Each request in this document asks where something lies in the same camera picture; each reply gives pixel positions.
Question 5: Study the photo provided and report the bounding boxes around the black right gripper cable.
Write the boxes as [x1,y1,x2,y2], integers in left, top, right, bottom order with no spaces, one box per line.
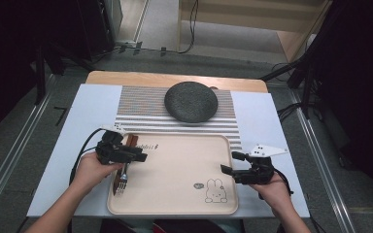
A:
[258,168,295,201]

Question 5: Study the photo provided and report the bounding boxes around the black metal stand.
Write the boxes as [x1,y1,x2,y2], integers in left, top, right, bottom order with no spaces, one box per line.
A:
[33,42,95,106]
[260,48,324,120]

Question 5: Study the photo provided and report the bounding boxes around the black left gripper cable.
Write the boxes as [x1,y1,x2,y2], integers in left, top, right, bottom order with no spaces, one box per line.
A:
[69,127,106,186]

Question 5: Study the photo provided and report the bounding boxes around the brown-handled table knife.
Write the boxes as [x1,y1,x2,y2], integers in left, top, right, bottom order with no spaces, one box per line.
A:
[112,134,135,196]

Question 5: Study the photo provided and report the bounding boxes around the person's right hand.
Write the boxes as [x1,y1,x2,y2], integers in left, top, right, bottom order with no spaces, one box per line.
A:
[249,173,293,212]

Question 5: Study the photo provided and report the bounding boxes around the hanging black cable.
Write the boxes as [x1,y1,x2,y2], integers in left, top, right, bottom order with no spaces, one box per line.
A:
[178,0,199,54]

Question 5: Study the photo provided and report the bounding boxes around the white power strip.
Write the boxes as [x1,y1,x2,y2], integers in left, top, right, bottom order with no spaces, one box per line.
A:
[116,39,144,50]

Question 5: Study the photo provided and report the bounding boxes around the black floor cables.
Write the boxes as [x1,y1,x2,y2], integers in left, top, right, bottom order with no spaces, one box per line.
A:
[276,102,303,124]

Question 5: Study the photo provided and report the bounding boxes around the aluminium floor rail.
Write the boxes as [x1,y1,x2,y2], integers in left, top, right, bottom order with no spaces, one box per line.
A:
[0,74,58,224]
[289,90,357,233]

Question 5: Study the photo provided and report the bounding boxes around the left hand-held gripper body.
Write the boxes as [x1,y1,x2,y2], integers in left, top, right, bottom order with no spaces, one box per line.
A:
[95,124,135,166]

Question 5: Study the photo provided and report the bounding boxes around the striped placemat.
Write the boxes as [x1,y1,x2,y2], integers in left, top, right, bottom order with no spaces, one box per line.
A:
[114,84,243,155]

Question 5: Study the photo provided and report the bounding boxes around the beige tray with rabbit print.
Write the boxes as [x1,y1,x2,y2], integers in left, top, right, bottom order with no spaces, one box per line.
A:
[106,132,239,216]

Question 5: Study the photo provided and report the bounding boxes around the light wooden frame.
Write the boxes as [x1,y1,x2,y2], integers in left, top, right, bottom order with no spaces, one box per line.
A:
[176,0,333,63]

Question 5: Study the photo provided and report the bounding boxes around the dark grey speckled plate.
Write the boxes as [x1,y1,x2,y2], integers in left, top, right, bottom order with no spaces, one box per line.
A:
[163,81,219,124]

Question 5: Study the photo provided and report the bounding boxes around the white table sheet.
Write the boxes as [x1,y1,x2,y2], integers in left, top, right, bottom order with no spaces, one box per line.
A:
[26,83,311,218]

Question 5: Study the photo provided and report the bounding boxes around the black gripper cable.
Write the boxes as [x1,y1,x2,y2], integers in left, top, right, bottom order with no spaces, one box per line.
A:
[69,127,106,186]
[258,168,295,201]

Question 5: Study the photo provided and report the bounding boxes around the person's left hand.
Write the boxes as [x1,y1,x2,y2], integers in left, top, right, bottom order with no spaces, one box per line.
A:
[72,150,124,195]

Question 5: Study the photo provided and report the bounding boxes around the person's dark clothing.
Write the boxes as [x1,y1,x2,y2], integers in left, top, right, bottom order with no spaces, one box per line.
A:
[100,218,247,233]

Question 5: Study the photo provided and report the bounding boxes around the brown-handled fork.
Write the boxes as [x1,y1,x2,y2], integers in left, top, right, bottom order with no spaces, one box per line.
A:
[114,134,140,196]

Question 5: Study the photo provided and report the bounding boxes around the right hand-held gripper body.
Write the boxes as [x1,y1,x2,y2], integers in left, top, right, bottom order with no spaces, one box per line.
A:
[232,144,289,186]

